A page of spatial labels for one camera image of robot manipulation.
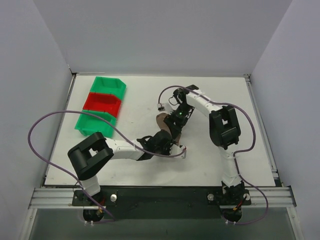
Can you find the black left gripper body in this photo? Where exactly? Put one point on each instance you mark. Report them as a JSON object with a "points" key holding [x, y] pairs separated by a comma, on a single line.
{"points": [[169, 144]]}

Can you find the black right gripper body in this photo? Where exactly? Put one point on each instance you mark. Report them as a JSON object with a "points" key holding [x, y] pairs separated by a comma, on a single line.
{"points": [[173, 125]]}

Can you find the tan sock with striped cuff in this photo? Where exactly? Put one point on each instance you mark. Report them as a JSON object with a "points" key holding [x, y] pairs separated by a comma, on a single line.
{"points": [[163, 126]]}

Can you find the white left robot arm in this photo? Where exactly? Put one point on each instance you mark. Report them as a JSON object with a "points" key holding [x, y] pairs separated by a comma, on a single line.
{"points": [[92, 154]]}

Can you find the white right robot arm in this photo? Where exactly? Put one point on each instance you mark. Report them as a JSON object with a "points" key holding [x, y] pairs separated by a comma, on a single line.
{"points": [[223, 126]]}

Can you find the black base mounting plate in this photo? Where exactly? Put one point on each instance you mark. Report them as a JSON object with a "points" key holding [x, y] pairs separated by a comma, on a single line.
{"points": [[163, 203]]}

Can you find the red plastic bin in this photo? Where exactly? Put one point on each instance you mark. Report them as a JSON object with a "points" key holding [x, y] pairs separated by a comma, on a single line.
{"points": [[102, 102]]}

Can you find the green plastic bin far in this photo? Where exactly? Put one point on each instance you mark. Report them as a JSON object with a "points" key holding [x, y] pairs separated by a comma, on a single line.
{"points": [[109, 85]]}

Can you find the green plastic bin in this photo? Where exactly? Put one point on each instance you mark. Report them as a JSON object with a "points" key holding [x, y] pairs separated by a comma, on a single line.
{"points": [[87, 124], [109, 85]]}

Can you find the green plastic bin near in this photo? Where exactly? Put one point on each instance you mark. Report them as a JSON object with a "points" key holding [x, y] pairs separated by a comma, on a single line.
{"points": [[87, 124]]}

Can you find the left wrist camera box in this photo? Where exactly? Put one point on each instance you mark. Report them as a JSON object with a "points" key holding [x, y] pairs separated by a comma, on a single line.
{"points": [[178, 151]]}

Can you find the aluminium front frame rail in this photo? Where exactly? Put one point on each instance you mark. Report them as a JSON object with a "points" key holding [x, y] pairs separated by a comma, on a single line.
{"points": [[67, 198]]}

